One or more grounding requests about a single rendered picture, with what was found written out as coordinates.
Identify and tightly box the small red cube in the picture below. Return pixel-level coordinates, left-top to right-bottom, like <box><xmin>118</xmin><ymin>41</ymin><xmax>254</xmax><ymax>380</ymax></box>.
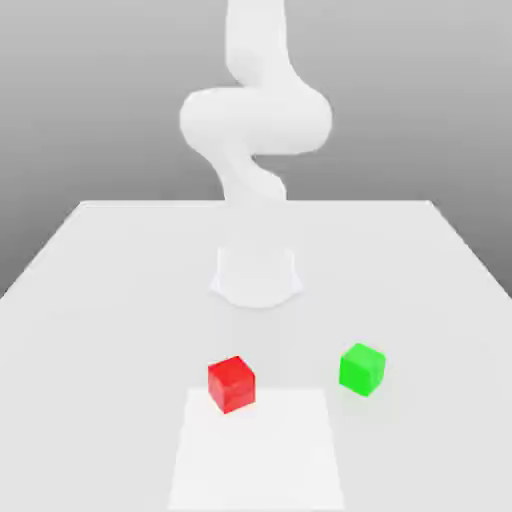
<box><xmin>207</xmin><ymin>354</ymin><xmax>257</xmax><ymax>415</ymax></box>

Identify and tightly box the small green cube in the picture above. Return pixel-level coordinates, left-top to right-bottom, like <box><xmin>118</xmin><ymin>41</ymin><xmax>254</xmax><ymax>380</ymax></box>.
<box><xmin>338</xmin><ymin>342</ymin><xmax>387</xmax><ymax>398</ymax></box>

